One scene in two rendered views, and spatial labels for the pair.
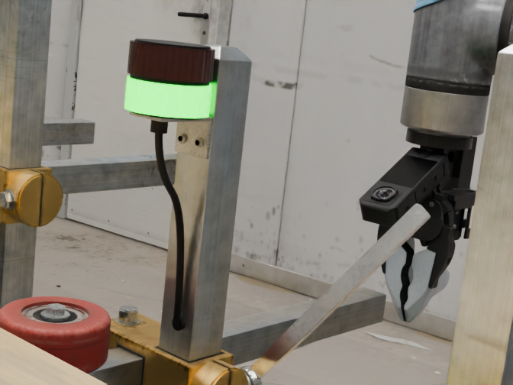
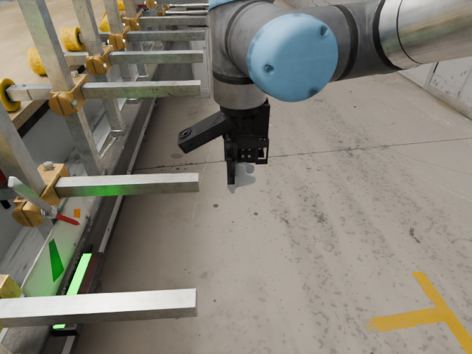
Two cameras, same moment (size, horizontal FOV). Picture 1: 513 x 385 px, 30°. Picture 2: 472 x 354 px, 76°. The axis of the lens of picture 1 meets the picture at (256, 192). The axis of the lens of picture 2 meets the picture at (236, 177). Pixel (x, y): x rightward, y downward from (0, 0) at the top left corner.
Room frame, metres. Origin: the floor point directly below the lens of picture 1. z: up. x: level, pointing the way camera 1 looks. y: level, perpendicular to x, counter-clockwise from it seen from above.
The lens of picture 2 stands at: (0.69, -0.53, 1.25)
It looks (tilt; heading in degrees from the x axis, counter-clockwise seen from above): 39 degrees down; 46
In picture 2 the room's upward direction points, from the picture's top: straight up
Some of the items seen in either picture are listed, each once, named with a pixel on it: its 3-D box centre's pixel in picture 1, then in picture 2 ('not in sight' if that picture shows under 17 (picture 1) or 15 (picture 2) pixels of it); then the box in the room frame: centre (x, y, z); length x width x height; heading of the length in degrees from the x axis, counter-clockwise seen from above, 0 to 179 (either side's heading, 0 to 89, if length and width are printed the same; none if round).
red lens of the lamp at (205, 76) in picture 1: (171, 60); not in sight; (0.68, 0.07, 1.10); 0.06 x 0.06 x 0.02
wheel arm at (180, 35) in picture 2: not in sight; (138, 35); (1.28, 0.59, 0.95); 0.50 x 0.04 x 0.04; 139
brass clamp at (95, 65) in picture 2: not in sight; (100, 60); (1.05, 0.43, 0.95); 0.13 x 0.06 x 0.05; 49
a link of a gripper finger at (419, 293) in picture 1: (432, 283); (241, 180); (1.03, -0.20, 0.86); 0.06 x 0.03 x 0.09; 139
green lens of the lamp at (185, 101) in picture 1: (168, 96); not in sight; (0.68, 0.07, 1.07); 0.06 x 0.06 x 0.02
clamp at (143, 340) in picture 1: (164, 371); (41, 193); (0.72, 0.06, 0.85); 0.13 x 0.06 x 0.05; 49
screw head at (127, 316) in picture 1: (128, 315); (48, 165); (0.76, 0.09, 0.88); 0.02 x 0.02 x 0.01
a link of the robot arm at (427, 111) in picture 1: (440, 112); (239, 87); (1.04, -0.19, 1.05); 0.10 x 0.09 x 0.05; 49
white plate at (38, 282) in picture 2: not in sight; (62, 244); (0.71, 0.00, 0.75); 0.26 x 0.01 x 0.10; 49
